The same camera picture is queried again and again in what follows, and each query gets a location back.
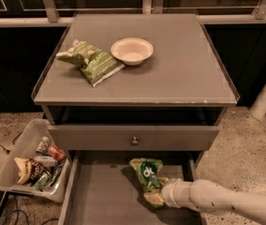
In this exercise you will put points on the green jalapeno chip bag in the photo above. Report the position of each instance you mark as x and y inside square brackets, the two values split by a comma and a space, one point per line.
[95, 64]

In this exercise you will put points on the dark blue snack pack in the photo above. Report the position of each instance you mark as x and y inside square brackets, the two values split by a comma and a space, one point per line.
[57, 171]

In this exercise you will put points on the green can lower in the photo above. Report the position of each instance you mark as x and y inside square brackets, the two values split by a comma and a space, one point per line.
[42, 181]

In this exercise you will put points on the round metal drawer knob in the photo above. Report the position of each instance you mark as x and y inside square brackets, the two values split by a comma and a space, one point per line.
[135, 141]

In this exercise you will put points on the brown and cream snack bag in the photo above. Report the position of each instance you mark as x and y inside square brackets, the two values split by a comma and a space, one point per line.
[29, 170]

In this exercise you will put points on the grey top drawer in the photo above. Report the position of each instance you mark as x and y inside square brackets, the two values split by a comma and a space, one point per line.
[118, 138]

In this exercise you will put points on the white paper bowl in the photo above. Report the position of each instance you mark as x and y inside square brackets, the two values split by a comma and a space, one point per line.
[132, 51]

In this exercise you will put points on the clear plastic storage bin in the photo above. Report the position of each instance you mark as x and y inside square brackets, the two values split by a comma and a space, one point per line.
[26, 148]

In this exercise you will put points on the orange snack pack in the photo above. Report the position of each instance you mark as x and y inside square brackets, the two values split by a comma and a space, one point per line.
[55, 152]

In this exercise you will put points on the metal window frame rail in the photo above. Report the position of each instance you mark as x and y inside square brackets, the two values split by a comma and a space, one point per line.
[108, 3]

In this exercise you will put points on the green rice chip bag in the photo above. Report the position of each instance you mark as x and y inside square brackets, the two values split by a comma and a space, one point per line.
[147, 170]

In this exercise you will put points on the grey drawer cabinet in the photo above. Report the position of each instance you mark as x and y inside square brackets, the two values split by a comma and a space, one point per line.
[182, 84]

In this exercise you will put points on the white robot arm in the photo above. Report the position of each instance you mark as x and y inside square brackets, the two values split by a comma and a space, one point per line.
[232, 174]

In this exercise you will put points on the grey open middle drawer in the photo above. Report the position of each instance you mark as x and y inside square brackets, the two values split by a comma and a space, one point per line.
[103, 189]

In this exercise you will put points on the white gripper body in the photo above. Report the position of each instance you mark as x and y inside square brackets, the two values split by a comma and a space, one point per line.
[169, 192]

